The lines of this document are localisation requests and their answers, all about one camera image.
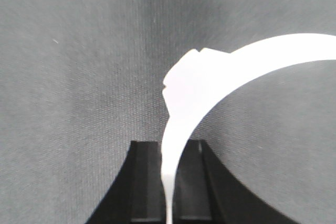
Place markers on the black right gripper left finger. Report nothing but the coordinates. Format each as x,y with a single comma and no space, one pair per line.
136,195

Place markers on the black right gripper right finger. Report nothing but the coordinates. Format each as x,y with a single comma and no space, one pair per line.
207,192

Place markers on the white curved PVC pipe clamp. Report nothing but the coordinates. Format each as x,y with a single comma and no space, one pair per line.
202,78

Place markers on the dark grey table mat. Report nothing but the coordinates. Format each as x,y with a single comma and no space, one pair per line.
81,79

